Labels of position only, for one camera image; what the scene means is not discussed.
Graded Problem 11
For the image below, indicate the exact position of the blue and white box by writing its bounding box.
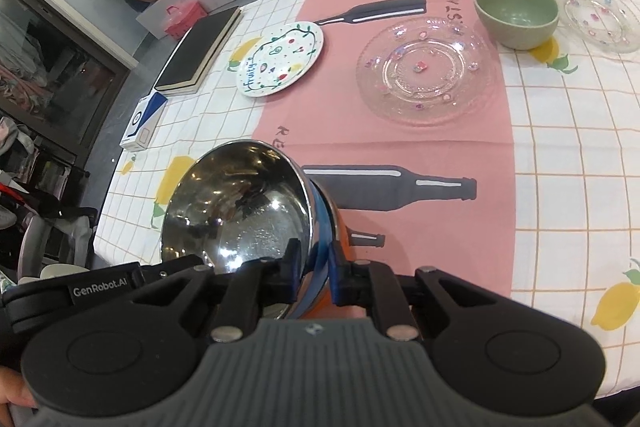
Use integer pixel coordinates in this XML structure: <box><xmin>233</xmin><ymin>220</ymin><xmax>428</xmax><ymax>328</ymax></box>
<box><xmin>120</xmin><ymin>90</ymin><xmax>168</xmax><ymax>152</ymax></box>

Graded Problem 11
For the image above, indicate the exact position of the black book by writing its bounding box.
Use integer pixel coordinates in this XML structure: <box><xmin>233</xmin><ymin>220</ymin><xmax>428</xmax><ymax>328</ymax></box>
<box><xmin>154</xmin><ymin>6</ymin><xmax>242</xmax><ymax>96</ymax></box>

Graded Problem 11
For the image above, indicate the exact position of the green ceramic bowl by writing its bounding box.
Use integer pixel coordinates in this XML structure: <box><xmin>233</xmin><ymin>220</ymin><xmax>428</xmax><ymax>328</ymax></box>
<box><xmin>474</xmin><ymin>0</ymin><xmax>560</xmax><ymax>50</ymax></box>

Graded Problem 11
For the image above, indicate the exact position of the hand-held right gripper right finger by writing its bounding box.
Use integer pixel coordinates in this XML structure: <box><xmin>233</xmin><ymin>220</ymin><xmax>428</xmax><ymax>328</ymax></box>
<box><xmin>325</xmin><ymin>243</ymin><xmax>501</xmax><ymax>342</ymax></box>

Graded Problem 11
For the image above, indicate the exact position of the pink checked printed tablecloth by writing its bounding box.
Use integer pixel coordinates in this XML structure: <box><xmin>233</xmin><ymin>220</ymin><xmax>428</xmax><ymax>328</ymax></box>
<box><xmin>92</xmin><ymin>0</ymin><xmax>640</xmax><ymax>403</ymax></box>

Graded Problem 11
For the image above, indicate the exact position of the person's left hand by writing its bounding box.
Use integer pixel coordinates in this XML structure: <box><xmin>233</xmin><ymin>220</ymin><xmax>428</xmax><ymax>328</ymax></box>
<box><xmin>0</xmin><ymin>367</ymin><xmax>40</xmax><ymax>409</ymax></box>

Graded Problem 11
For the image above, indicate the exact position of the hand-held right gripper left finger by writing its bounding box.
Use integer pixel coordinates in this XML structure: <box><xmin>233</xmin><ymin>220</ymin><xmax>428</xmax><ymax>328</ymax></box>
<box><xmin>131</xmin><ymin>238</ymin><xmax>306</xmax><ymax>343</ymax></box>

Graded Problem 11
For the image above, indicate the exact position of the large clear glass plate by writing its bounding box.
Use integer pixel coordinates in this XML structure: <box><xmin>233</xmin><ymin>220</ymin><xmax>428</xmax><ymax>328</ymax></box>
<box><xmin>356</xmin><ymin>17</ymin><xmax>498</xmax><ymax>126</ymax></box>

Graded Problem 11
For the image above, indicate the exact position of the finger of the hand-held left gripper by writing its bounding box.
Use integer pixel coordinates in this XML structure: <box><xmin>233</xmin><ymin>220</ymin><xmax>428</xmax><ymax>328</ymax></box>
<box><xmin>140</xmin><ymin>256</ymin><xmax>216</xmax><ymax>282</ymax></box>

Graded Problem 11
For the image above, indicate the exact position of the small clear glass plate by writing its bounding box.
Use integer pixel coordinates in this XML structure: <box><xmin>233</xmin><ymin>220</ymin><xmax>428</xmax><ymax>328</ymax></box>
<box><xmin>546</xmin><ymin>0</ymin><xmax>640</xmax><ymax>54</ymax></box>

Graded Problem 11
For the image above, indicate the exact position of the stainless steel bowl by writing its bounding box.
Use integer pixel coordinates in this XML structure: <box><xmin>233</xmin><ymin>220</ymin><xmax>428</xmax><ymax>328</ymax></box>
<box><xmin>157</xmin><ymin>139</ymin><xmax>351</xmax><ymax>320</ymax></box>

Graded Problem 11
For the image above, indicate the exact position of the pink plastic box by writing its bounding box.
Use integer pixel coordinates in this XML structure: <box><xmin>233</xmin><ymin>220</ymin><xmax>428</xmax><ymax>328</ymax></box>
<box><xmin>164</xmin><ymin>0</ymin><xmax>208</xmax><ymax>40</ymax></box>

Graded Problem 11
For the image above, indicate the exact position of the white fruit painted plate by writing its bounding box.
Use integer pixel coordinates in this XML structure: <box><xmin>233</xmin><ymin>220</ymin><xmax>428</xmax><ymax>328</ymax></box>
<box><xmin>236</xmin><ymin>21</ymin><xmax>325</xmax><ymax>98</ymax></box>

